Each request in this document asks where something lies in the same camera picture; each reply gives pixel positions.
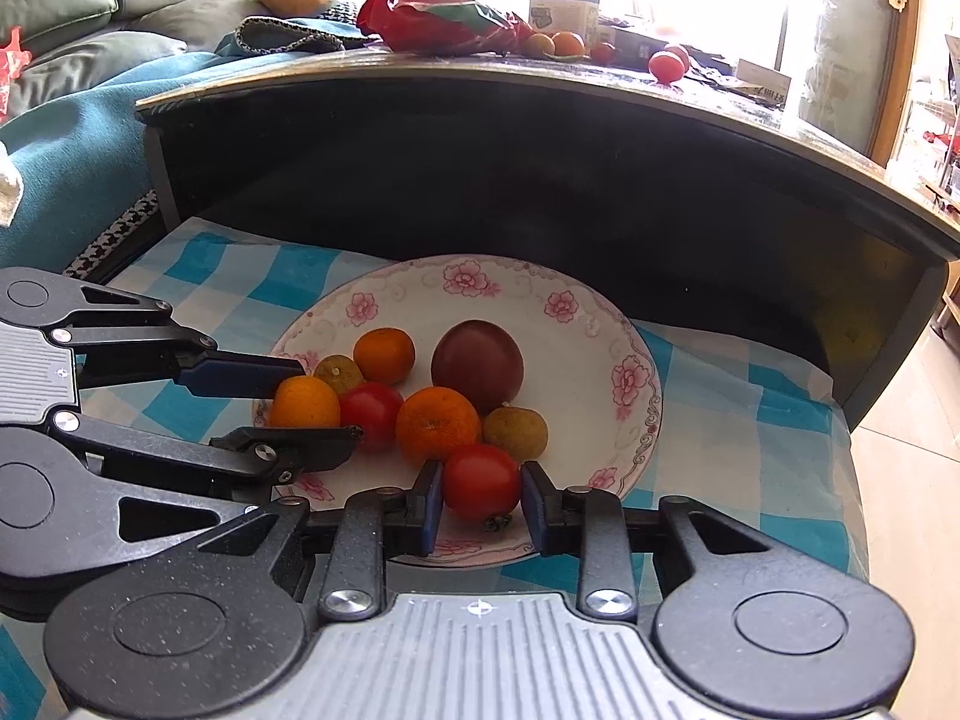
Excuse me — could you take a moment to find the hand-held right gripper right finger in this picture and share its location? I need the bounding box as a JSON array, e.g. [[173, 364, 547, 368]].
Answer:
[[521, 460, 796, 622]]

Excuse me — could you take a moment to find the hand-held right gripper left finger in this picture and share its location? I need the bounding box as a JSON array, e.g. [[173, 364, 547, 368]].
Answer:
[[180, 459, 445, 623]]

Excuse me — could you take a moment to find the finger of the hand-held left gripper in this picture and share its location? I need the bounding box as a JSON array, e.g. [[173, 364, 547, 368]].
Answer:
[[52, 409, 366, 569], [45, 281, 307, 400]]

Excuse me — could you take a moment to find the yellow-green small kiwi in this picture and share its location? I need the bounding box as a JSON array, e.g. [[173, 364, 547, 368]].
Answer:
[[482, 405, 549, 464]]

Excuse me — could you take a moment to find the large orange tangerine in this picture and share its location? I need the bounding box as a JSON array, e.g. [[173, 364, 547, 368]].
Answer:
[[395, 386, 482, 466]]

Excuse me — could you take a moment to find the green-brown lime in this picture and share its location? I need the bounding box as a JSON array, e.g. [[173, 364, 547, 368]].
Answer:
[[313, 355, 365, 396]]

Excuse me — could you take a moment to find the white floral plate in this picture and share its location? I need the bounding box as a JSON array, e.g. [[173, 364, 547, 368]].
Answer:
[[251, 253, 665, 569]]

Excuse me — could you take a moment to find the dark red apple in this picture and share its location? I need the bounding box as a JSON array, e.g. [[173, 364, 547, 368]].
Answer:
[[431, 320, 524, 407]]

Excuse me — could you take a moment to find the white towel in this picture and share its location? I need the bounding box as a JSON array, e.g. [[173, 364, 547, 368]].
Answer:
[[0, 148, 25, 227]]

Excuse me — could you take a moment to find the blue white checked cloth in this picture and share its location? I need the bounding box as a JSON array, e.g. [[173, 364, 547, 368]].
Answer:
[[0, 216, 871, 720]]

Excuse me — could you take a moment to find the teal blanket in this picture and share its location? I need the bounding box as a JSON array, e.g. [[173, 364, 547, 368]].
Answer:
[[0, 52, 252, 265]]

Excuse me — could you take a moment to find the red paper item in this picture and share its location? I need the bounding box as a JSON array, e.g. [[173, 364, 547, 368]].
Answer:
[[0, 25, 32, 122]]

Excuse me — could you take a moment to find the dark coffee table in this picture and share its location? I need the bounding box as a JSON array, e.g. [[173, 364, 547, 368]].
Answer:
[[135, 51, 960, 432]]

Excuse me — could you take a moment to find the grey knitted cloth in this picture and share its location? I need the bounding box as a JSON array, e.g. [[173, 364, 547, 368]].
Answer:
[[235, 15, 347, 55]]

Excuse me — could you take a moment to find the grey sofa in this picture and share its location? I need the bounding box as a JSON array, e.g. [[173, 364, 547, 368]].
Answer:
[[0, 0, 417, 125]]

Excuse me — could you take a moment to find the red plastic bag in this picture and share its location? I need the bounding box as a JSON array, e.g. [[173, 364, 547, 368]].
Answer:
[[356, 0, 535, 58]]

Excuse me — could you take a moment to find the white carton box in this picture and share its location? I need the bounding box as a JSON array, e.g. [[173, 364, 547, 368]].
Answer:
[[529, 0, 602, 35]]

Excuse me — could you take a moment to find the grey curtain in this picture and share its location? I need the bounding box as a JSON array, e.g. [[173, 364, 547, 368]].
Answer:
[[796, 0, 902, 160]]

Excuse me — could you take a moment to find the white wire rack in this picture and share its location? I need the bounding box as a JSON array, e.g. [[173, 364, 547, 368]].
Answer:
[[900, 52, 960, 230]]

